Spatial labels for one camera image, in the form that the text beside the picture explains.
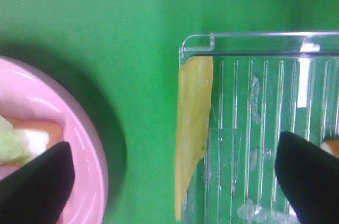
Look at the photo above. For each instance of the right clear plastic tray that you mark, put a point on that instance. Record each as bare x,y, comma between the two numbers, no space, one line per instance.
263,84

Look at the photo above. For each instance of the pink round plate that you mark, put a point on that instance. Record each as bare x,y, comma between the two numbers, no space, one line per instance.
27,93

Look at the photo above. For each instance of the bread slice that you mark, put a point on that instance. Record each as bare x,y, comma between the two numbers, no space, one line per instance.
331,146
41,135

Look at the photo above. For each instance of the yellow cheese slice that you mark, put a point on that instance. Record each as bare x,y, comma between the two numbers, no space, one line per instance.
195,80

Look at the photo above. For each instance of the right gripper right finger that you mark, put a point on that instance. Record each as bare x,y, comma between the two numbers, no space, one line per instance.
308,177

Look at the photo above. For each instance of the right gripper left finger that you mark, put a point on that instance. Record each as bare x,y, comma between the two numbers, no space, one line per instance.
39,190

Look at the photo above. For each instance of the green table cloth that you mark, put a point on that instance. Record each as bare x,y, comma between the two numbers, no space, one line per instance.
119,59

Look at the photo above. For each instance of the green lettuce leaf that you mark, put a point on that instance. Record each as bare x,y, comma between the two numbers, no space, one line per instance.
14,145

